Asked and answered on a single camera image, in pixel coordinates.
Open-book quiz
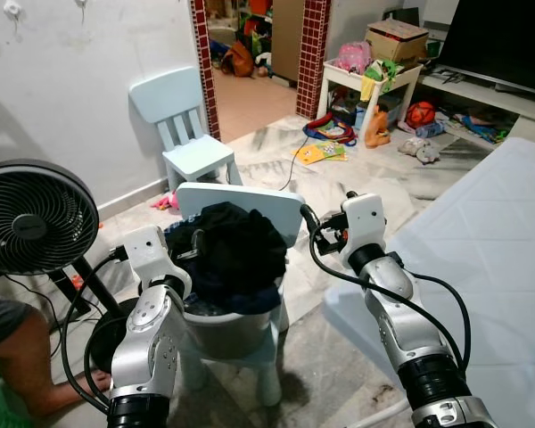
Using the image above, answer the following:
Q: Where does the black garment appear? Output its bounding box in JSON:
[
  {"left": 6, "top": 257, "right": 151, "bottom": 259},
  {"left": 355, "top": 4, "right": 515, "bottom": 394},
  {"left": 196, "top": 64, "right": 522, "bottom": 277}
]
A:
[{"left": 164, "top": 202, "right": 292, "bottom": 300}]

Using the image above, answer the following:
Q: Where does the small pink toy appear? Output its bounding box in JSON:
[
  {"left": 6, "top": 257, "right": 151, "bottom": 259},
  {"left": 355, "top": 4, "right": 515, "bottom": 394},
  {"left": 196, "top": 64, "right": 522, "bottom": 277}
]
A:
[{"left": 150, "top": 191, "right": 183, "bottom": 213}]

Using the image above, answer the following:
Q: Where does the navy clothes pile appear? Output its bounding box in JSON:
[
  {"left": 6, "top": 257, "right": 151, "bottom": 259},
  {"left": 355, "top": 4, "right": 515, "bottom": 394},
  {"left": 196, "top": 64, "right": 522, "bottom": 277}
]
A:
[{"left": 185, "top": 267, "right": 284, "bottom": 318}]

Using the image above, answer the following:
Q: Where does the yellow picture book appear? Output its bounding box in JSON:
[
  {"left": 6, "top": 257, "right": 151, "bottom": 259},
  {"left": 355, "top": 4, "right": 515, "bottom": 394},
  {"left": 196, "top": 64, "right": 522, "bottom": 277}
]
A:
[{"left": 292, "top": 139, "right": 350, "bottom": 168}]

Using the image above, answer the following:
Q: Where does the light blue kids chair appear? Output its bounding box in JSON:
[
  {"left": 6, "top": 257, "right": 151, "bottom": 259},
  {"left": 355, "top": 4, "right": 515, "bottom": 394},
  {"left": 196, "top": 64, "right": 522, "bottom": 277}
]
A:
[
  {"left": 128, "top": 66, "right": 244, "bottom": 193},
  {"left": 174, "top": 182, "right": 306, "bottom": 409}
]

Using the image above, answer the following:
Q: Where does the grey laundry bucket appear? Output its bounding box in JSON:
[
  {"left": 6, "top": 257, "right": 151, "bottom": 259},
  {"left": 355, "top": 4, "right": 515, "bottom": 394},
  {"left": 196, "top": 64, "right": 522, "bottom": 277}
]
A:
[{"left": 180, "top": 290, "right": 284, "bottom": 362}]

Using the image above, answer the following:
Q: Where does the red and blue bag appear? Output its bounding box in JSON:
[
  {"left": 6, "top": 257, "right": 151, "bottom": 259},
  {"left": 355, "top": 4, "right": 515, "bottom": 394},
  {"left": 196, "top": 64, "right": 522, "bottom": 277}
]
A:
[{"left": 302, "top": 111, "right": 359, "bottom": 148}]

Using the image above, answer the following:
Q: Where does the orange toy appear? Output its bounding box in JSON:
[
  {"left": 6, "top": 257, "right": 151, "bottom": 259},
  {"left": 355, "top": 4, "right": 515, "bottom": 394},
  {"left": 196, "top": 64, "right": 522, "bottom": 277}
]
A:
[{"left": 365, "top": 105, "right": 394, "bottom": 150}]

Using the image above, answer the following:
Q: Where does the grey plush toy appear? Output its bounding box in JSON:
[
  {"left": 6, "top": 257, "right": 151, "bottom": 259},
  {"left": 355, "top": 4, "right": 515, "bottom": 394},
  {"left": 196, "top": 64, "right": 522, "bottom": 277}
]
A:
[{"left": 399, "top": 136, "right": 443, "bottom": 166}]

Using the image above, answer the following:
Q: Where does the red ball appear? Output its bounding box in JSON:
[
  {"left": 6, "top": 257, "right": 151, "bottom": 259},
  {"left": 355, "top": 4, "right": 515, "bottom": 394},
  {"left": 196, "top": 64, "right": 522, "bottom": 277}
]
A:
[{"left": 405, "top": 100, "right": 437, "bottom": 130}]

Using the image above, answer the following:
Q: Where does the black standing fan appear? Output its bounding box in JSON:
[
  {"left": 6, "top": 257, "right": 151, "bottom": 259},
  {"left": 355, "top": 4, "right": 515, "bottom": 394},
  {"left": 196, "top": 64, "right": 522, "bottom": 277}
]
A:
[{"left": 0, "top": 158, "right": 152, "bottom": 380}]

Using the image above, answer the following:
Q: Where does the small white kids table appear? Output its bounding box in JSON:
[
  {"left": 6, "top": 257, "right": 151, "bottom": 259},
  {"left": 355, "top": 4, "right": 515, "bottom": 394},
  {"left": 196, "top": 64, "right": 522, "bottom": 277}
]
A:
[{"left": 320, "top": 57, "right": 425, "bottom": 145}]

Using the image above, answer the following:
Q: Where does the green and yellow cloth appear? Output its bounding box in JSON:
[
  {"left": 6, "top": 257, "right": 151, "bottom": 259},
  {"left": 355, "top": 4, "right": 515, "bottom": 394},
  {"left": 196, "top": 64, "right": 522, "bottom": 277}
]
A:
[{"left": 358, "top": 57, "right": 409, "bottom": 103}]

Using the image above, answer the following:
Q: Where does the pink backpack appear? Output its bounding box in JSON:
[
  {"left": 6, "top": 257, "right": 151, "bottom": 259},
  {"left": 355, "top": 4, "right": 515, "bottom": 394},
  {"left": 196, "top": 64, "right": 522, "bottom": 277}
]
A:
[{"left": 335, "top": 41, "right": 374, "bottom": 76}]

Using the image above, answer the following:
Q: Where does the person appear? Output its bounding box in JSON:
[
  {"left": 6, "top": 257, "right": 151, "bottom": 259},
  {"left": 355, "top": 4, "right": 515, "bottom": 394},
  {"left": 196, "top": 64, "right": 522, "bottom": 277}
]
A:
[{"left": 0, "top": 292, "right": 115, "bottom": 428}]

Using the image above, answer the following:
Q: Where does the brown bag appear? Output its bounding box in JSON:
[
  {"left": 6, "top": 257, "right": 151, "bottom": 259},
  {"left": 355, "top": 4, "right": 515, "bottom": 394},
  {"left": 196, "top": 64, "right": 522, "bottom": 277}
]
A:
[{"left": 218, "top": 39, "right": 256, "bottom": 79}]

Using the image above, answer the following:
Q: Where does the brown cardboard box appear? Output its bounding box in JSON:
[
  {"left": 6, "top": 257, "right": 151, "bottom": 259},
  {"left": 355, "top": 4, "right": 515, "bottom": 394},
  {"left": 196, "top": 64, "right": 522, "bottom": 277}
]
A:
[{"left": 365, "top": 19, "right": 432, "bottom": 65}]

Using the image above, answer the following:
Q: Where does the white television stand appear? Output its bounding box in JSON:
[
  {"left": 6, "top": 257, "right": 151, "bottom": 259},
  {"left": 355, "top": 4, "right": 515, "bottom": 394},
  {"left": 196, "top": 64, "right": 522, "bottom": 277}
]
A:
[{"left": 417, "top": 64, "right": 535, "bottom": 151}]

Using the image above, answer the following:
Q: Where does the black flat television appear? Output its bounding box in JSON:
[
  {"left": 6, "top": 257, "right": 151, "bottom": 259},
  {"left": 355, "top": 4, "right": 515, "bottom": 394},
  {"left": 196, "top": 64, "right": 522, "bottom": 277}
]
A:
[{"left": 435, "top": 0, "right": 535, "bottom": 99}]

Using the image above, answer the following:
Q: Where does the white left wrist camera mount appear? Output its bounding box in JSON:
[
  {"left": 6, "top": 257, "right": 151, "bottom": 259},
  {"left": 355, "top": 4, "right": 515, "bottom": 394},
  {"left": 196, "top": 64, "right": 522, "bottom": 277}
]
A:
[{"left": 122, "top": 225, "right": 172, "bottom": 291}]

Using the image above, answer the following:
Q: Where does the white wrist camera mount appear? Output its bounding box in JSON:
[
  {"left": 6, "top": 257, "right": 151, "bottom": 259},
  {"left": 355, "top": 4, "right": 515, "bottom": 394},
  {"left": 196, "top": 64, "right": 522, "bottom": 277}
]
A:
[
  {"left": 122, "top": 225, "right": 172, "bottom": 291},
  {"left": 341, "top": 193, "right": 387, "bottom": 261}
]

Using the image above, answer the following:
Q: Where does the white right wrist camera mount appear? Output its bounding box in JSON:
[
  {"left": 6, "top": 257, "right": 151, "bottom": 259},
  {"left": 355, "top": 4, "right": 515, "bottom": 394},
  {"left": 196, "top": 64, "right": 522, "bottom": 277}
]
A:
[{"left": 341, "top": 193, "right": 387, "bottom": 261}]

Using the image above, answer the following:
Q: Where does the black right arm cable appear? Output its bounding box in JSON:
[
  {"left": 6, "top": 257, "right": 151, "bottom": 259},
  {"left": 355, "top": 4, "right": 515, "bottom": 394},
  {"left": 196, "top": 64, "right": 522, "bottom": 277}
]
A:
[{"left": 299, "top": 203, "right": 472, "bottom": 375}]

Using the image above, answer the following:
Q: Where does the white wall socket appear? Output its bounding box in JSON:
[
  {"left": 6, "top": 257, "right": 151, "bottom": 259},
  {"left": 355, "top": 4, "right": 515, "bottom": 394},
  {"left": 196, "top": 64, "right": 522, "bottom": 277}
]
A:
[{"left": 2, "top": 0, "right": 25, "bottom": 21}]

